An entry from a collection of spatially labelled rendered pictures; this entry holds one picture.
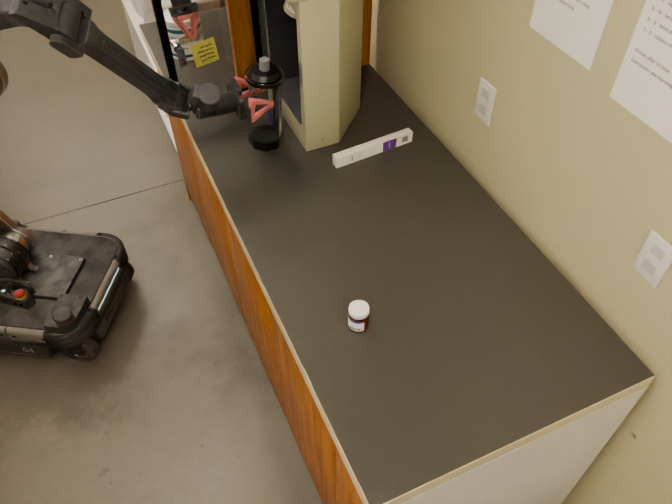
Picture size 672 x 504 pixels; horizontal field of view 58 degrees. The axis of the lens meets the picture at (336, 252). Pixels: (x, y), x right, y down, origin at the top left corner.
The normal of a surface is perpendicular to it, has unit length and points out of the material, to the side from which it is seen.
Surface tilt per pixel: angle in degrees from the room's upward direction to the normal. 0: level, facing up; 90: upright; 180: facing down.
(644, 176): 90
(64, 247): 0
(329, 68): 90
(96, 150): 0
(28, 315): 0
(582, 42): 90
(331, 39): 90
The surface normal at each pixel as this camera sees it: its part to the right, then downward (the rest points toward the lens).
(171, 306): 0.00, -0.67
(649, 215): -0.91, 0.31
